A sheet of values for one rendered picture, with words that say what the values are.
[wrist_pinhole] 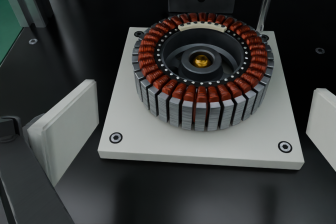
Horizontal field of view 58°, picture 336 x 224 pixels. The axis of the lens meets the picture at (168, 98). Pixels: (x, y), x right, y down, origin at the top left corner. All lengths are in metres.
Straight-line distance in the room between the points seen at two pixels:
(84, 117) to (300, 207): 0.16
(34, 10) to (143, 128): 0.19
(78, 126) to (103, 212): 0.08
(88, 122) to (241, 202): 0.12
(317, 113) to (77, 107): 0.13
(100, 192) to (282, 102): 0.16
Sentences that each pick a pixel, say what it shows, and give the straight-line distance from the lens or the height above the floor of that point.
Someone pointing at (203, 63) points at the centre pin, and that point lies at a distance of 0.25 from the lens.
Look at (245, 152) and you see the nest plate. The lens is 0.23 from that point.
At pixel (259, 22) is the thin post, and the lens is 0.32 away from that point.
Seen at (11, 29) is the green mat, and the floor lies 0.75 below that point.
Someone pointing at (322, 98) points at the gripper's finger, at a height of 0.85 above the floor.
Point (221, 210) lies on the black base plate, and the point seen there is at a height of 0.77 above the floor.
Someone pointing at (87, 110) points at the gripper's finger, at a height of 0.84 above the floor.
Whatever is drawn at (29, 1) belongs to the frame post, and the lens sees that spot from 0.36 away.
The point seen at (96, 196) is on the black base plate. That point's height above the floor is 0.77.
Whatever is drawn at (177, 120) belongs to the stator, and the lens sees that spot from 0.22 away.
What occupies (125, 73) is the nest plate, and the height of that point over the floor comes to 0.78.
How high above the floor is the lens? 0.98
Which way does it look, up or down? 50 degrees down
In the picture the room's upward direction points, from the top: 2 degrees counter-clockwise
